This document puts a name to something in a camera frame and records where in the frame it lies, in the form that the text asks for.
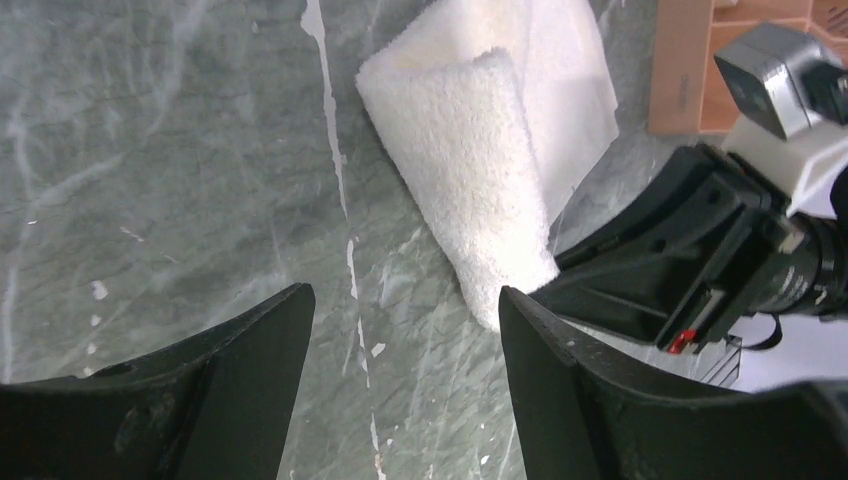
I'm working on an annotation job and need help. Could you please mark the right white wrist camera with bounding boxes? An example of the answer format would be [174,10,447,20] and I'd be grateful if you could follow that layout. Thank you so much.
[714,22,847,215]

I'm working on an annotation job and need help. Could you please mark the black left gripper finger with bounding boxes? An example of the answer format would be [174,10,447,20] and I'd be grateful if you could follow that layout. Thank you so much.
[1,283,316,479]

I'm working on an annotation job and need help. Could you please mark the white towel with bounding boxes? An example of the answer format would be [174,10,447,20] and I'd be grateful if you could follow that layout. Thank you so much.
[356,1,619,331]

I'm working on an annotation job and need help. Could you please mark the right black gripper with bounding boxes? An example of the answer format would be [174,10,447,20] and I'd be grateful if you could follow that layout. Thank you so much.
[499,144,847,479]

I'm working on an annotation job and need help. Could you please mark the orange plastic file organizer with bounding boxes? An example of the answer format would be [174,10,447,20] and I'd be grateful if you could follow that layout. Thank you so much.
[648,0,847,135]

